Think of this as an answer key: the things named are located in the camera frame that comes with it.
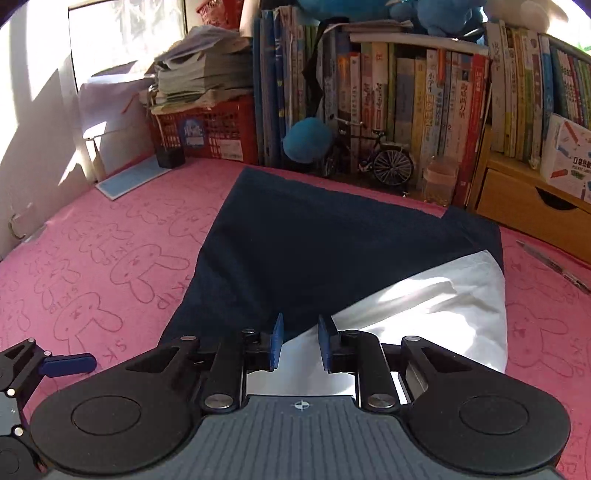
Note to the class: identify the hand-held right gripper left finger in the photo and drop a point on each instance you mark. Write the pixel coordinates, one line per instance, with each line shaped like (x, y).
(277, 341)

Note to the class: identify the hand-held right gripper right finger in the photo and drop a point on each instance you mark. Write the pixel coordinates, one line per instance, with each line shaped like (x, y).
(325, 344)

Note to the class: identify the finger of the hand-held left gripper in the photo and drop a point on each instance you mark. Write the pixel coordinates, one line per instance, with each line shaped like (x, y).
(67, 364)

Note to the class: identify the navy and white jacket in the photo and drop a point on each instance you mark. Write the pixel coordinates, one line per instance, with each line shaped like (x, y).
(300, 258)

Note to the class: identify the pink rabbit-print table mat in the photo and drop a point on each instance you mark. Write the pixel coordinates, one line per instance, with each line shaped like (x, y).
(92, 277)

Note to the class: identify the miniature bicycle model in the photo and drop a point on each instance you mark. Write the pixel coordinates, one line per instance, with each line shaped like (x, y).
(392, 166)

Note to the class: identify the light blue pad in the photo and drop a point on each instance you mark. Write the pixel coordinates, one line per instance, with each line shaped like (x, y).
(131, 181)

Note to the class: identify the clear plastic cup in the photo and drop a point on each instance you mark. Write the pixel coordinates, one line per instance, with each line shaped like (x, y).
(441, 182)

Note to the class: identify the round blue plush ball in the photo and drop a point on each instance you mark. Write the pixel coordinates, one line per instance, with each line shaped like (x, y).
(307, 141)

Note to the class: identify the small black box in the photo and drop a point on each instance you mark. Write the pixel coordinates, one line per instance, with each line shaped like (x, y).
(170, 158)

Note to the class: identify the large red plastic basket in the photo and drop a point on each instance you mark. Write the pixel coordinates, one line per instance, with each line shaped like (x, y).
(221, 124)

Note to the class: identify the wooden drawer shelf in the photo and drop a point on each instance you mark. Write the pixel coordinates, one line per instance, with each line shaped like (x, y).
(508, 198)

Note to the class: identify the pen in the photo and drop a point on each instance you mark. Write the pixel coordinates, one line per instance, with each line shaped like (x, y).
(549, 265)

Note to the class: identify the white paper sheets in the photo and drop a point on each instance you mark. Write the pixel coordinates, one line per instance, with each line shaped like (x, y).
(115, 106)

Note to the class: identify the row of colourful books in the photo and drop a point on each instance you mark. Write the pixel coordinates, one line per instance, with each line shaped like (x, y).
(415, 92)

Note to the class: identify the stack of papers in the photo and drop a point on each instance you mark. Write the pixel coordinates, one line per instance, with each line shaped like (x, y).
(203, 69)

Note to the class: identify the white card box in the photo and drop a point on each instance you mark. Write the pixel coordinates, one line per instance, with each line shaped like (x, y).
(565, 157)

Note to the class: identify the stack of flat books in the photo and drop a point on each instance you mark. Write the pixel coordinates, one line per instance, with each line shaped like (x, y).
(392, 33)

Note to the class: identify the small red plastic basket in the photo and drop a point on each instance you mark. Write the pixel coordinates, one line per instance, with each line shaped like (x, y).
(219, 11)

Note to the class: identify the bright window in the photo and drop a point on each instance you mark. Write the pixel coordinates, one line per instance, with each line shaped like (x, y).
(129, 32)

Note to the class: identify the white rabbit plush toy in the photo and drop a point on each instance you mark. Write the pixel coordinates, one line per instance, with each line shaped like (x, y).
(531, 11)

